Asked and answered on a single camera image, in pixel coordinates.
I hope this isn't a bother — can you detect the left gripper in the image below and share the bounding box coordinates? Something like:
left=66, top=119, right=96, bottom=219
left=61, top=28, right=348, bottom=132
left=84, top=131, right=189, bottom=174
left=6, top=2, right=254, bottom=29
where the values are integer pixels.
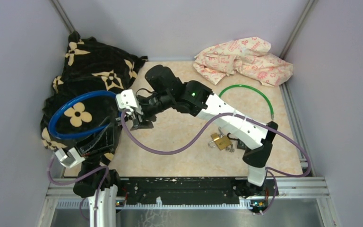
left=73, top=117, right=114, bottom=173

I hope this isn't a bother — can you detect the blue cable lock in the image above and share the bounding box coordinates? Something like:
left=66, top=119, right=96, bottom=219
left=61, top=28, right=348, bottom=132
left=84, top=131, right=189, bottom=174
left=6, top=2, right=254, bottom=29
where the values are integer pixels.
left=48, top=90, right=117, bottom=140

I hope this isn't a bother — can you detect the green cable lock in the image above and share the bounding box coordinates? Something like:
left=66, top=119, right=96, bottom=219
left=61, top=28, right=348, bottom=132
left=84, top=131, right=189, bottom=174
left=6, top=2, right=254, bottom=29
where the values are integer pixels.
left=219, top=84, right=275, bottom=120

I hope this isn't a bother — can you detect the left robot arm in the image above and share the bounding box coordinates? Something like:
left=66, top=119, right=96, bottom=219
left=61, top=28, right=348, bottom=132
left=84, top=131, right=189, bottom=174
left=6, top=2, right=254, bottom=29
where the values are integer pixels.
left=73, top=119, right=123, bottom=227

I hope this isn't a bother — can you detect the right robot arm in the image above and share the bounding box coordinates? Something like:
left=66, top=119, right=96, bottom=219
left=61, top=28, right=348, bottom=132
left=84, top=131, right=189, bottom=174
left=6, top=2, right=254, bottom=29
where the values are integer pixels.
left=137, top=65, right=278, bottom=195

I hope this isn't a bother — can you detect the small brass padlock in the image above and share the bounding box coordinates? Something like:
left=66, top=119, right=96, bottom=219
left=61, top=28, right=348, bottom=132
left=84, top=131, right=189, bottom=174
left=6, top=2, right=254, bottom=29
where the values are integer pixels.
left=208, top=133, right=221, bottom=148

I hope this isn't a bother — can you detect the large brass padlock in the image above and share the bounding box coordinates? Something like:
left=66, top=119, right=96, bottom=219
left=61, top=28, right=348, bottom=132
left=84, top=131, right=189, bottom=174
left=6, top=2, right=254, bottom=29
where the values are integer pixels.
left=217, top=127, right=234, bottom=153

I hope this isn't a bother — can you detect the black floral blanket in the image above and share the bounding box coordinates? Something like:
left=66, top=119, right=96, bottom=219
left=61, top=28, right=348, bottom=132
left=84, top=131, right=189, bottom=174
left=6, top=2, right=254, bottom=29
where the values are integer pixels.
left=40, top=31, right=148, bottom=151

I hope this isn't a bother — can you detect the black padlock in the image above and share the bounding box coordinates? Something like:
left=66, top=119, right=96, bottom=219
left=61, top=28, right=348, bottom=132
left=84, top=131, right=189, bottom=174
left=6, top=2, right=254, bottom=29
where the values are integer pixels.
left=226, top=133, right=247, bottom=150

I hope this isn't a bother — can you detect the crumpled printed paper bag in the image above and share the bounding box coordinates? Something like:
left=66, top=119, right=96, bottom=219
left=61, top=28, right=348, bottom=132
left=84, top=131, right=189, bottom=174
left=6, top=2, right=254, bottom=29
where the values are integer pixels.
left=193, top=37, right=294, bottom=87

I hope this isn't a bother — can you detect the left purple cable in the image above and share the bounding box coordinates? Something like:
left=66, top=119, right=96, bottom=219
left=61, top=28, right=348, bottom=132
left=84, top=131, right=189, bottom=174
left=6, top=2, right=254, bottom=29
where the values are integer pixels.
left=47, top=155, right=110, bottom=227

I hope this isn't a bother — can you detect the purple cable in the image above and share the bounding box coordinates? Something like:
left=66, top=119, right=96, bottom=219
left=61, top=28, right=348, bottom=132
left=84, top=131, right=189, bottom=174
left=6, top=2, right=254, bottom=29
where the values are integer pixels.
left=120, top=109, right=312, bottom=215
left=47, top=155, right=110, bottom=227

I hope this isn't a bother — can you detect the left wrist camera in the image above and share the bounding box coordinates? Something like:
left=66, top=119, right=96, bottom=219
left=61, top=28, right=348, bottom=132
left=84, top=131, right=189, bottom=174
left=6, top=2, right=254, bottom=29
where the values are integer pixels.
left=54, top=148, right=85, bottom=168

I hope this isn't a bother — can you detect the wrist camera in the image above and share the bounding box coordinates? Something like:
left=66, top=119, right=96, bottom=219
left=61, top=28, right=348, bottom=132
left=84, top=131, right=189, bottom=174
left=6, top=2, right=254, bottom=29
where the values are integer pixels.
left=54, top=148, right=85, bottom=168
left=115, top=89, right=143, bottom=116

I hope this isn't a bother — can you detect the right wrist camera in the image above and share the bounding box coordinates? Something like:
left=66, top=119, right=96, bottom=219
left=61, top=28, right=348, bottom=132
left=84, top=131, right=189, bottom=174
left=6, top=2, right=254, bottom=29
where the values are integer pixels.
left=115, top=89, right=143, bottom=116

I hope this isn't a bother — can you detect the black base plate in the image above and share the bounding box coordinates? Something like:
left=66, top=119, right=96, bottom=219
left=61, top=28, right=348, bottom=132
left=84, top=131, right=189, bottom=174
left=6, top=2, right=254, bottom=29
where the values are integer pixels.
left=117, top=177, right=275, bottom=205

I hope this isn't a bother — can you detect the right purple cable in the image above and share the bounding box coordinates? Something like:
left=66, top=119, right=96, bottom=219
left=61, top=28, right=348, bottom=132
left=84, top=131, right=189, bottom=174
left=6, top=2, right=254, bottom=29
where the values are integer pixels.
left=120, top=109, right=312, bottom=215

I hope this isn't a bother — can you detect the aluminium frame rail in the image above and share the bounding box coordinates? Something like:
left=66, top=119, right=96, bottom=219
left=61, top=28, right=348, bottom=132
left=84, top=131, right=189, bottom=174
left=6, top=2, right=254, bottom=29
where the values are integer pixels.
left=46, top=177, right=330, bottom=210

